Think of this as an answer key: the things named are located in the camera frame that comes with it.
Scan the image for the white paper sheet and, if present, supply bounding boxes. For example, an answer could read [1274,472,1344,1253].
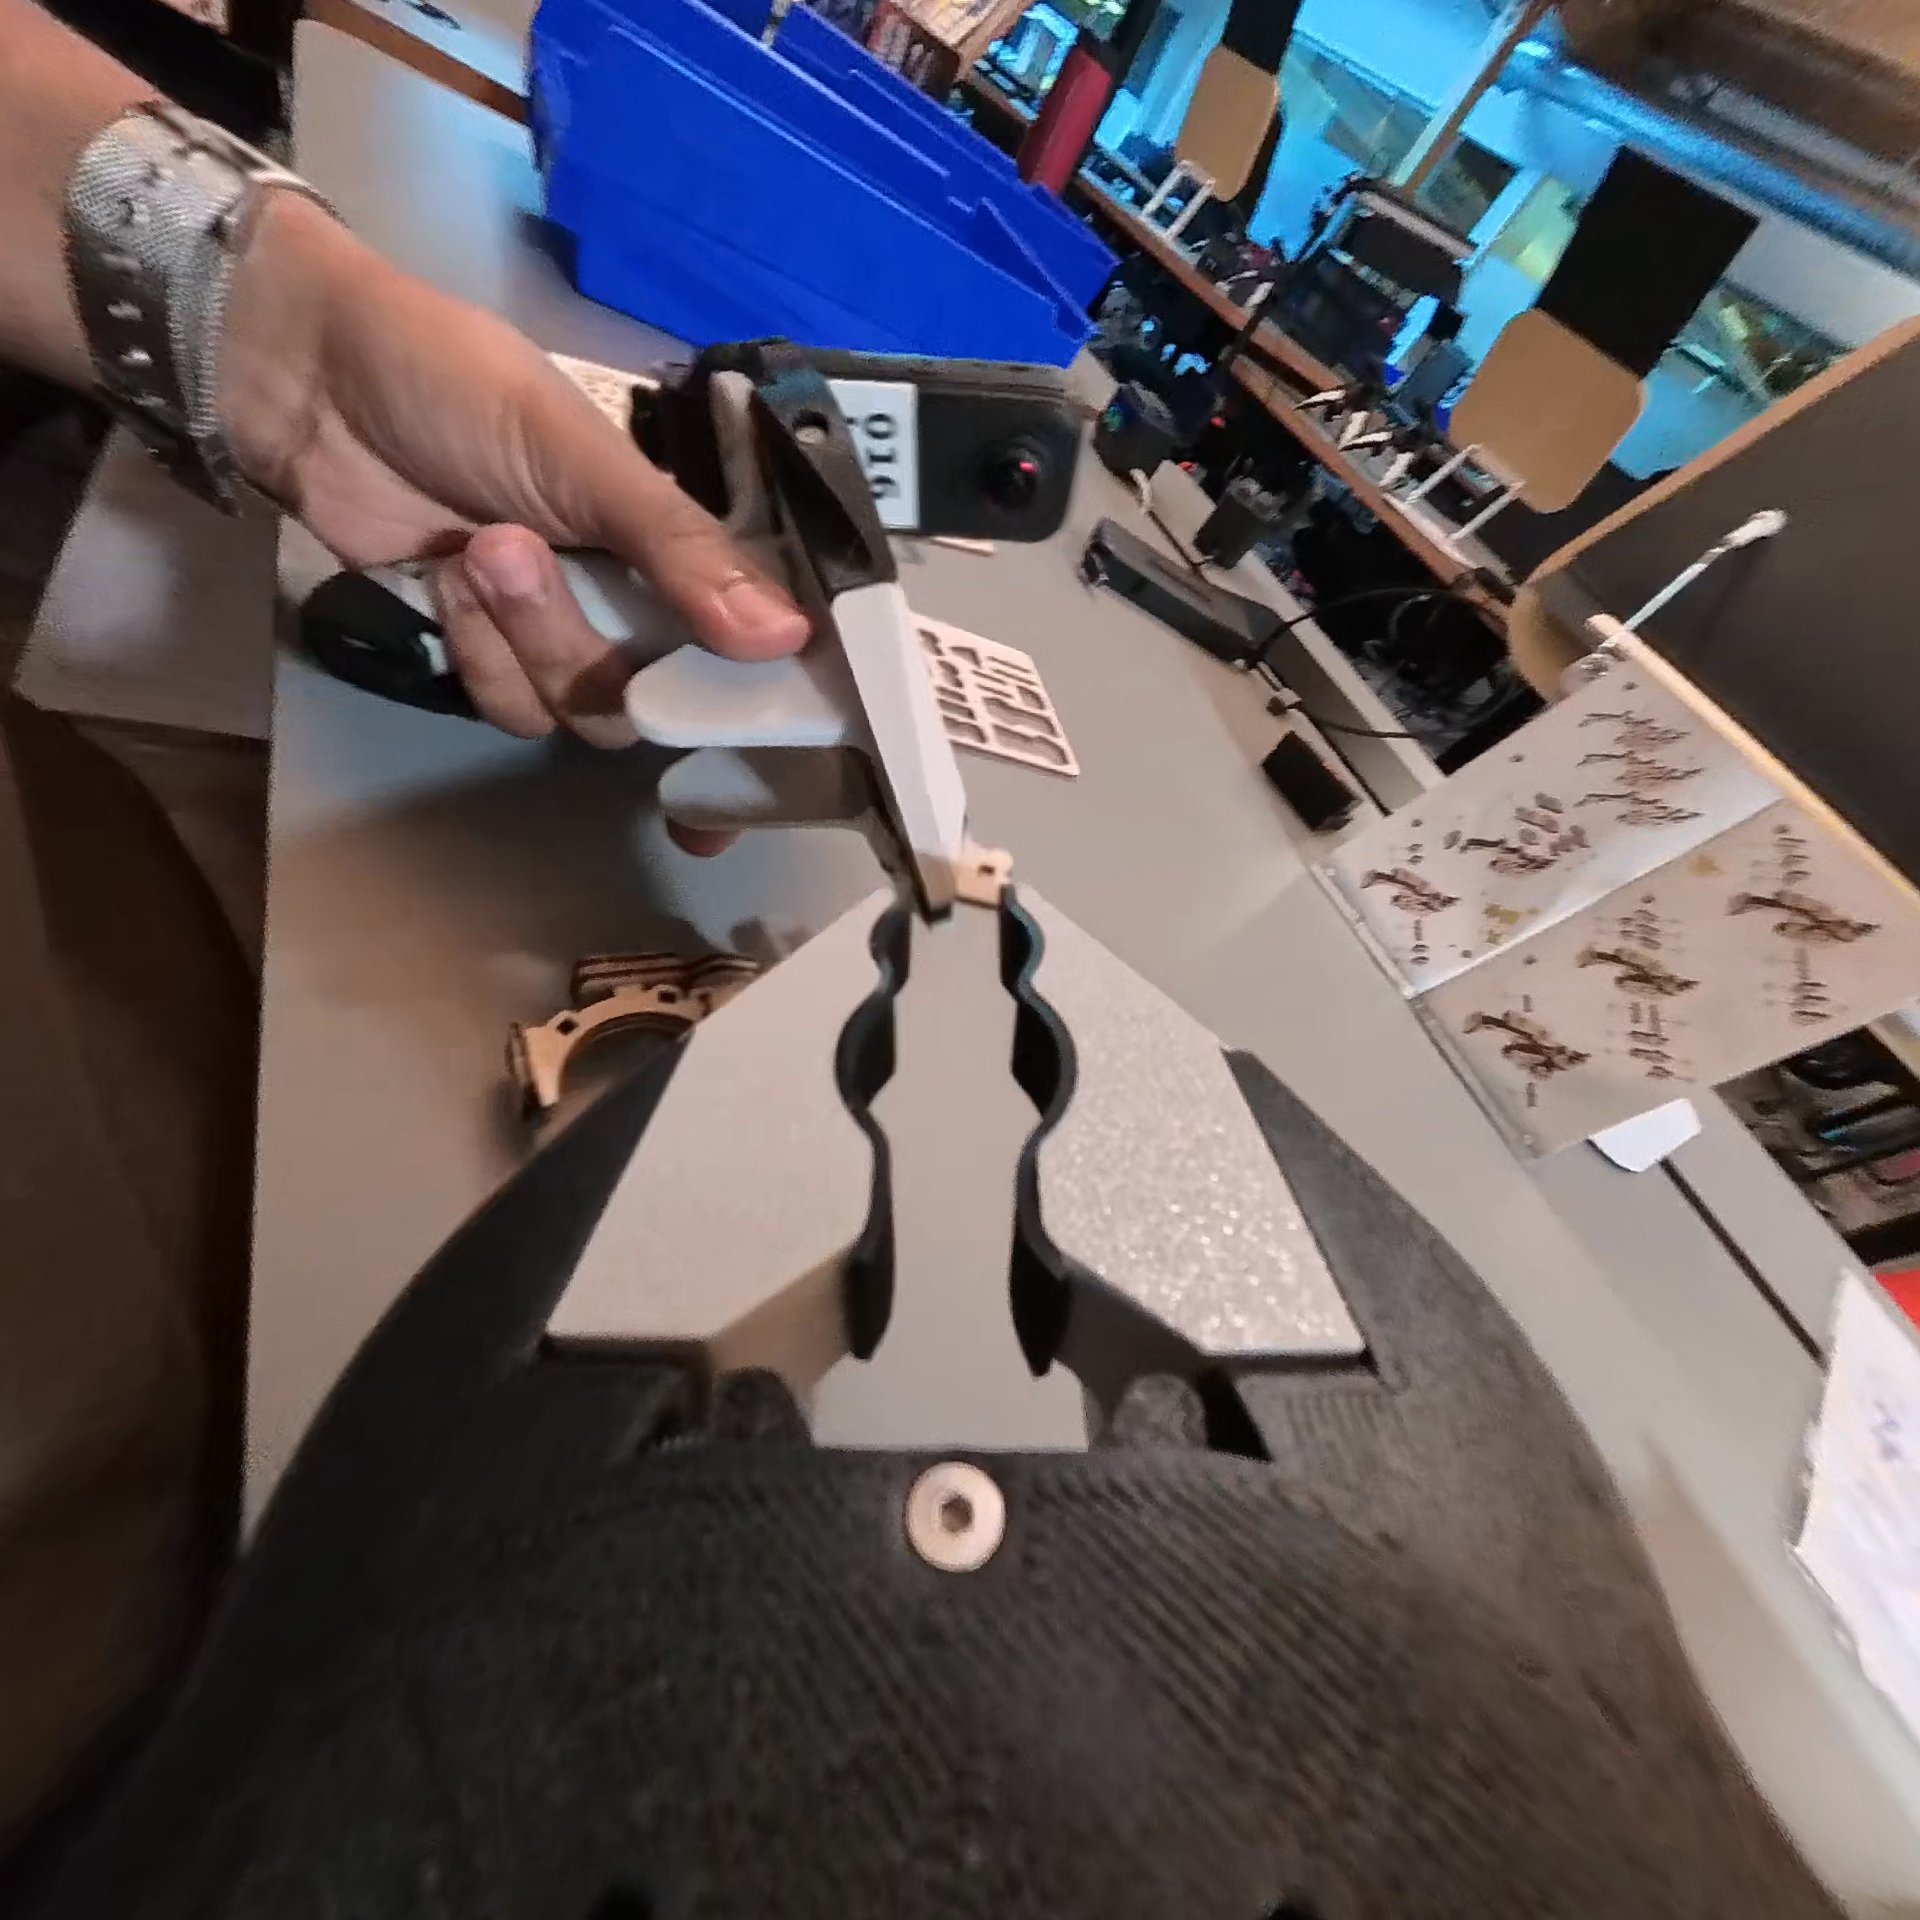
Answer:
[1790,1271,1920,1660]

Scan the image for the black power adapter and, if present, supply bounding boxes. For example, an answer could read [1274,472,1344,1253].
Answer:
[1078,517,1285,671]

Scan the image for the small wooden puzzle piece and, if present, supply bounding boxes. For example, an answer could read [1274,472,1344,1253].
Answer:
[912,844,1017,921]

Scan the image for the small black box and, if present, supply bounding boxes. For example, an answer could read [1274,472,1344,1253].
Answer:
[1258,729,1369,834]

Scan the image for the blue plastic bin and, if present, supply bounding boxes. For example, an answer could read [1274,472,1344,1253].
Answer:
[526,0,1122,370]

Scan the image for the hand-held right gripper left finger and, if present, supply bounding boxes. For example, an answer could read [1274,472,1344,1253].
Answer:
[543,896,917,1370]

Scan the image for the silver wristwatch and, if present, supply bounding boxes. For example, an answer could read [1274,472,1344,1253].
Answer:
[60,104,345,514]

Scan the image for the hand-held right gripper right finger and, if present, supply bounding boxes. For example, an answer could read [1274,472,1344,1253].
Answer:
[996,884,1369,1377]

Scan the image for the wooden puzzle model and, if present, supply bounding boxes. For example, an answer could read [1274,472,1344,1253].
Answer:
[502,948,769,1123]

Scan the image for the small white card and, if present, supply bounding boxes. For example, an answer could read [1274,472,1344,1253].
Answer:
[1586,1098,1705,1175]

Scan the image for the olive trousers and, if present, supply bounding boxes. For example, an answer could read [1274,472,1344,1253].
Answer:
[0,375,278,1848]

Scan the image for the printed instruction sheet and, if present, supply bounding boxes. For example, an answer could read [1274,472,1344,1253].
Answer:
[1328,660,1920,1162]

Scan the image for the black and cardboard sign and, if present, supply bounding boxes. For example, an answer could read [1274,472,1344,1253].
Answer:
[1446,141,1759,514]
[1174,0,1308,204]

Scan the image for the grey desk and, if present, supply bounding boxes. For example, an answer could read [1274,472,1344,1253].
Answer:
[15,16,1920,1920]

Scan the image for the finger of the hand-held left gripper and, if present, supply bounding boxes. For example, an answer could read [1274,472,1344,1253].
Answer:
[826,579,974,921]

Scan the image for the dark partition board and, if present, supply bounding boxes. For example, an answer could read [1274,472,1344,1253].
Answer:
[1505,317,1920,904]

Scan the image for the person's left forearm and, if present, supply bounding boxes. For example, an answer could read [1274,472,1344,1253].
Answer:
[0,0,182,384]

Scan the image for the person's left hand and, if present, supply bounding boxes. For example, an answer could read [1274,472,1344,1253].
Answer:
[221,194,815,859]

